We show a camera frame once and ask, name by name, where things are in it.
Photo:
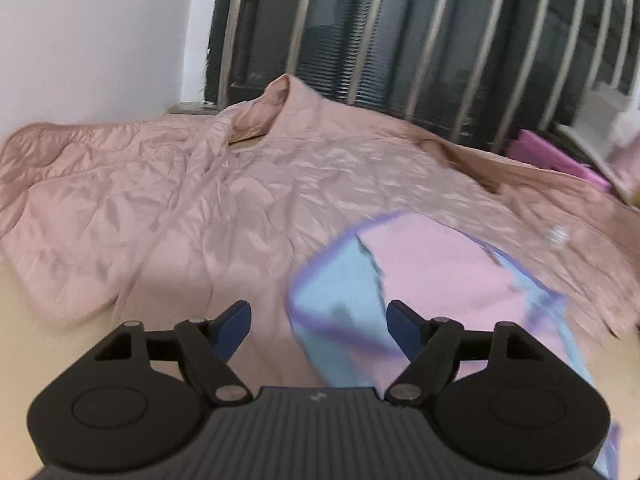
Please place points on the pink and blue garment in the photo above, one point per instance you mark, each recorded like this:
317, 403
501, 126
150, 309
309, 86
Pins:
430, 265

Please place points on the pink quilted jacket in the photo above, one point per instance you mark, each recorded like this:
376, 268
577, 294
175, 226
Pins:
210, 200

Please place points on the magenta flat box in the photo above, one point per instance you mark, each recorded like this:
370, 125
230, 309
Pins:
550, 157

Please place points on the stack of white boxes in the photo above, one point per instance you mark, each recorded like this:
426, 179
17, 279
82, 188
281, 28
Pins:
607, 110

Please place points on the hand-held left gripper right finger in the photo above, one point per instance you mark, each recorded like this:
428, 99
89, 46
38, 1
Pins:
402, 327

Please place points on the dark window with metal bars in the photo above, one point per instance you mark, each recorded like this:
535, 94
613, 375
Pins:
375, 25

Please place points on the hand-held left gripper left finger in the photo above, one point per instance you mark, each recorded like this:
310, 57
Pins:
234, 330

